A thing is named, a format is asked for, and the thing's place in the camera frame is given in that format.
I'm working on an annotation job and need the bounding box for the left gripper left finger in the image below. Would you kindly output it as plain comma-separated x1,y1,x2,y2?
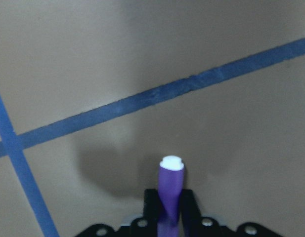
143,189,163,237

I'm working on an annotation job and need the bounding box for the purple marker pen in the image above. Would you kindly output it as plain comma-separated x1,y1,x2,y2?
157,155,184,237

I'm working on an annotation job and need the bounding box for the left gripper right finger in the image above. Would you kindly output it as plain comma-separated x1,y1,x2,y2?
180,189,202,237

